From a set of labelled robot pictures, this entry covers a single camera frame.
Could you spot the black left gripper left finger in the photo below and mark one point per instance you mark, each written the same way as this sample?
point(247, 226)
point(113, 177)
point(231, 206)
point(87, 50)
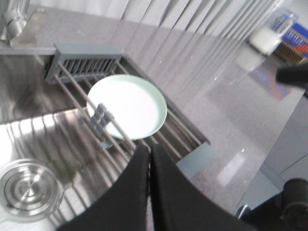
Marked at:
point(123, 206)

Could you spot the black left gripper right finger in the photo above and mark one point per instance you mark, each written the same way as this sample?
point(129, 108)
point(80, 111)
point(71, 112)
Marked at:
point(178, 206)

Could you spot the mint green round plate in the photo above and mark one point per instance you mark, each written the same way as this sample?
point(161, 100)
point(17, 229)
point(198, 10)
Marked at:
point(137, 105)

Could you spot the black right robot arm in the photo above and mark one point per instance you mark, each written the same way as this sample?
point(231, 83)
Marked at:
point(287, 210)

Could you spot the stainless steel sink basin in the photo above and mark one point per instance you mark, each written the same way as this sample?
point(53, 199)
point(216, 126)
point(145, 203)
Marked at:
point(38, 121)

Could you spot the round steel sink drain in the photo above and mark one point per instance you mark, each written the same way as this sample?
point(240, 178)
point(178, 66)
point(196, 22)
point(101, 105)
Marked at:
point(29, 190)

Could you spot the white pleated curtain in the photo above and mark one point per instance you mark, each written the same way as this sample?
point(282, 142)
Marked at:
point(232, 19)

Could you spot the clear plastic container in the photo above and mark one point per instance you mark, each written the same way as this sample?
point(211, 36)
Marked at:
point(268, 36)

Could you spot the colourful striped box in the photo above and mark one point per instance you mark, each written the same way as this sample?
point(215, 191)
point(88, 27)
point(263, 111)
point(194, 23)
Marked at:
point(294, 46)

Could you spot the stainless steel faucet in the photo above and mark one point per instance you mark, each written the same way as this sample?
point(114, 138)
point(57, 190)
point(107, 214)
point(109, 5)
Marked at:
point(20, 31)

